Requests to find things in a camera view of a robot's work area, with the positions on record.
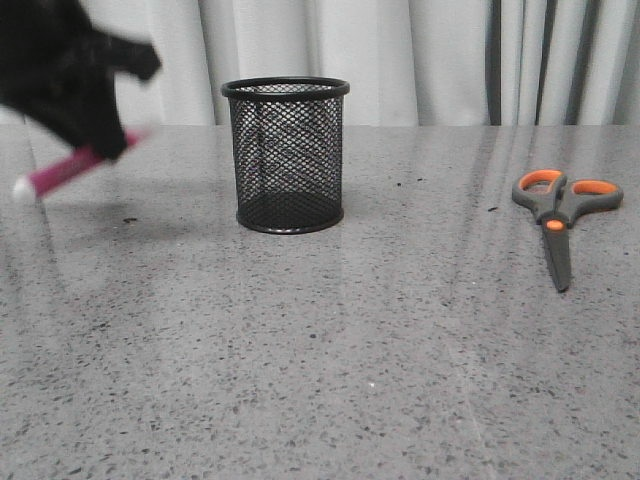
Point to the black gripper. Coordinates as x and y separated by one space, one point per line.
57 68

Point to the pink highlighter pen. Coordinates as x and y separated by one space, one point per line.
35 185

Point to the grey orange scissors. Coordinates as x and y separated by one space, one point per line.
556 204

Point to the black mesh pen holder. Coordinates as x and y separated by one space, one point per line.
287 141

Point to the grey curtain backdrop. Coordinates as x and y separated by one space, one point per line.
409 63

